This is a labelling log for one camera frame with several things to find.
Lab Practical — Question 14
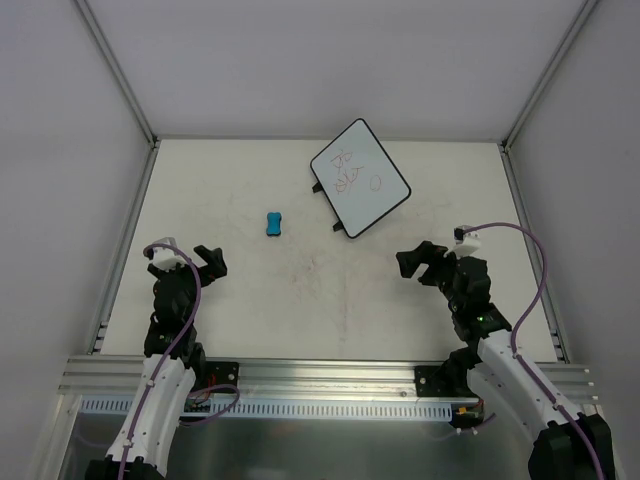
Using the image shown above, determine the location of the blue bone-shaped eraser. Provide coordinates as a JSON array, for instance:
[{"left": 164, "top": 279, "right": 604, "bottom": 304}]
[{"left": 266, "top": 212, "right": 282, "bottom": 237}]

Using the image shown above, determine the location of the small black-framed whiteboard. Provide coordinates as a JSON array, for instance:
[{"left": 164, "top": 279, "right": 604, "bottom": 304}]
[{"left": 310, "top": 118, "right": 412, "bottom": 239}]

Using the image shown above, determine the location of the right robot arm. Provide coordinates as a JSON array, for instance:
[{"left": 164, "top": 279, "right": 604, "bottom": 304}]
[{"left": 396, "top": 241, "right": 616, "bottom": 479}]

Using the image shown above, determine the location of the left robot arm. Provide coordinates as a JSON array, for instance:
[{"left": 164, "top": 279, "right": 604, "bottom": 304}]
[{"left": 84, "top": 238, "right": 228, "bottom": 479}]

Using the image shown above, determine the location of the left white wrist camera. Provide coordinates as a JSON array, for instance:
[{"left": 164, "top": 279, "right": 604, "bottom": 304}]
[{"left": 144, "top": 237, "right": 182, "bottom": 271}]

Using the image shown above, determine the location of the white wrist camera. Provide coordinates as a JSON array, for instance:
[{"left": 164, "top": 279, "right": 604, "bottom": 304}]
[
  {"left": 450, "top": 225, "right": 481, "bottom": 258},
  {"left": 144, "top": 237, "right": 182, "bottom": 271}
]

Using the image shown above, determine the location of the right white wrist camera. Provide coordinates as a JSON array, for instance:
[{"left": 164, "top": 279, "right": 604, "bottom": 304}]
[{"left": 450, "top": 225, "right": 481, "bottom": 258}]

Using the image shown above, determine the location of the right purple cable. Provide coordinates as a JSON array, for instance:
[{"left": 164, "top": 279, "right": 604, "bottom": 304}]
[{"left": 467, "top": 222, "right": 601, "bottom": 480}]

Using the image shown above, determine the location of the purple cable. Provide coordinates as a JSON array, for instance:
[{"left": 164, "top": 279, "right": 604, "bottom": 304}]
[
  {"left": 467, "top": 222, "right": 601, "bottom": 480},
  {"left": 117, "top": 243, "right": 241, "bottom": 480}
]

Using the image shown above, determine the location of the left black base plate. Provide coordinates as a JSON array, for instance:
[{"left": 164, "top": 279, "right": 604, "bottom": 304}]
[{"left": 198, "top": 360, "right": 240, "bottom": 395}]

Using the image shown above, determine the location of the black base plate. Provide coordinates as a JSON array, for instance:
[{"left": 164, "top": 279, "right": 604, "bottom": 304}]
[
  {"left": 414, "top": 364, "right": 476, "bottom": 398},
  {"left": 198, "top": 360, "right": 240, "bottom": 395}
]

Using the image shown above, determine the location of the aluminium front rail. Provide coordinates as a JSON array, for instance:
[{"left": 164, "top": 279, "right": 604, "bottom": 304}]
[{"left": 57, "top": 353, "right": 599, "bottom": 402}]

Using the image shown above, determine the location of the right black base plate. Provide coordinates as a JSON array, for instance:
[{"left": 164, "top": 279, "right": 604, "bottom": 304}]
[{"left": 414, "top": 364, "right": 476, "bottom": 398}]

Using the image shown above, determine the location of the slotted grey cable duct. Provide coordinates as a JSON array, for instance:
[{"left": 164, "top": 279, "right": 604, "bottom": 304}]
[{"left": 79, "top": 397, "right": 454, "bottom": 422}]

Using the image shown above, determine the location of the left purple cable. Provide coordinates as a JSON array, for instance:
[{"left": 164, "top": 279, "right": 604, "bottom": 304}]
[{"left": 117, "top": 243, "right": 241, "bottom": 480}]

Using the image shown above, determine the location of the left aluminium frame post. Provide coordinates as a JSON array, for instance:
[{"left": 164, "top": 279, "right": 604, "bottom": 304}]
[{"left": 72, "top": 0, "right": 158, "bottom": 147}]

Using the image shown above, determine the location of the aluminium frame post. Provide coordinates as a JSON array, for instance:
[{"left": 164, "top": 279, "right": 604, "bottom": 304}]
[
  {"left": 501, "top": 0, "right": 600, "bottom": 152},
  {"left": 72, "top": 0, "right": 158, "bottom": 147}
]

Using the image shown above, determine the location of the right aluminium frame post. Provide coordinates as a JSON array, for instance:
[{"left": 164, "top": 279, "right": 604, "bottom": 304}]
[{"left": 501, "top": 0, "right": 600, "bottom": 152}]

